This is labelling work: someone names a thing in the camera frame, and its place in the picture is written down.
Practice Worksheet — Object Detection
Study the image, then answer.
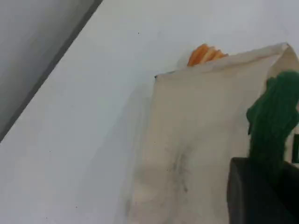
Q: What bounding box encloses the cream plastic tray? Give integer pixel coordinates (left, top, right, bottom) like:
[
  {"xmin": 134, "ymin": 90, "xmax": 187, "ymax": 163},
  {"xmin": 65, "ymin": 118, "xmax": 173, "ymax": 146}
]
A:
[{"xmin": 123, "ymin": 42, "xmax": 299, "ymax": 224}]

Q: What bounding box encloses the striped golden bread roll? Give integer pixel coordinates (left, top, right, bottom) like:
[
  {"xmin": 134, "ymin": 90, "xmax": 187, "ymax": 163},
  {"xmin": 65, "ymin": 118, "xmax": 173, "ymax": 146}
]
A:
[{"xmin": 186, "ymin": 43, "xmax": 229, "ymax": 67}]

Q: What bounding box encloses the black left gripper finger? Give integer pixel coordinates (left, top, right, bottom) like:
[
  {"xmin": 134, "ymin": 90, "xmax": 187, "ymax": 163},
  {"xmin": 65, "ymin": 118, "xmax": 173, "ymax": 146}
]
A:
[
  {"xmin": 228, "ymin": 157, "xmax": 299, "ymax": 224},
  {"xmin": 293, "ymin": 134, "xmax": 299, "ymax": 163}
]

